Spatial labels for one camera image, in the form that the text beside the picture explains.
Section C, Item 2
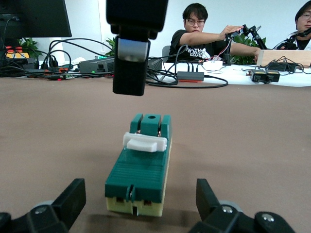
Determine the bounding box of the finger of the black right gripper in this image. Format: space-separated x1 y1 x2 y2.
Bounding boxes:
106 0 169 97

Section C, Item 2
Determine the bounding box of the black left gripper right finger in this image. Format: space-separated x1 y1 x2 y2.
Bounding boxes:
188 178 296 233

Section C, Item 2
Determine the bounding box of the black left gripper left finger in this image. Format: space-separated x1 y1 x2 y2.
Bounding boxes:
0 178 87 233

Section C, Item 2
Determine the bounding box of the green load switch white lever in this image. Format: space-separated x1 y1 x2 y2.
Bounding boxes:
104 113 173 217

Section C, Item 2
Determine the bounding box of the operator hand on leader arm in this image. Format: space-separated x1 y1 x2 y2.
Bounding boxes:
219 25 243 41

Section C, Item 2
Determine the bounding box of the black metal case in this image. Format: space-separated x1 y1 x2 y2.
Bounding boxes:
147 57 163 71

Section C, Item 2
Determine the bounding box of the green potted plant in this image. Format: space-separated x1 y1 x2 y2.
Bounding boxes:
230 33 267 66
18 37 41 59
104 36 117 57

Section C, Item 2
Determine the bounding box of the black power supply green display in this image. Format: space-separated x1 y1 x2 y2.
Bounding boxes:
79 55 115 73

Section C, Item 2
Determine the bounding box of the black usb hub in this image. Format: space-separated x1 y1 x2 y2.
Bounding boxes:
176 71 205 83

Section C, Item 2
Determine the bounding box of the person in black shirt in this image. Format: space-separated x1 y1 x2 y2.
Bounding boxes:
166 2 262 64

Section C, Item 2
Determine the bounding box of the white small box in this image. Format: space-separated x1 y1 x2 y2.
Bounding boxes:
203 60 224 71

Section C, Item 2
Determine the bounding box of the black computer monitor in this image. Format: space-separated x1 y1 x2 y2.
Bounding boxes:
0 0 73 39

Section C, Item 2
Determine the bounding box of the white table cover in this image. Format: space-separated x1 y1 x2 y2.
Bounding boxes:
159 62 311 88

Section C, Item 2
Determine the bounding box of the yellow black controller device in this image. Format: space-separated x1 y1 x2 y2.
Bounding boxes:
5 46 37 65

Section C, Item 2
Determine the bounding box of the small black yellow-label module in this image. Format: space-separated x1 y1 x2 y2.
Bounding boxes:
266 69 280 82
251 69 268 83

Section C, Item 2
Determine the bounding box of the person with glasses white shirt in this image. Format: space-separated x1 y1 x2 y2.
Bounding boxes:
272 0 311 50

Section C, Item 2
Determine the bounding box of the long black desk cable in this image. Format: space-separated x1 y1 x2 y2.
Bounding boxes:
145 72 229 88

